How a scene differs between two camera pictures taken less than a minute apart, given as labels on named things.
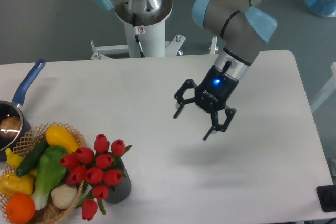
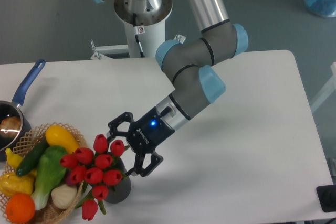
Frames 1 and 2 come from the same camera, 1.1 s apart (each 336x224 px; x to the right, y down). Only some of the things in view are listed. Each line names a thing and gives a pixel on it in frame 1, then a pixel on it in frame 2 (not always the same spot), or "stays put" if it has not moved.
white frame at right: x=330 y=88 stays put
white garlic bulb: x=63 y=195 stays put
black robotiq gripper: x=211 y=96 -> x=145 y=135
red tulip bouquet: x=97 y=171 stays put
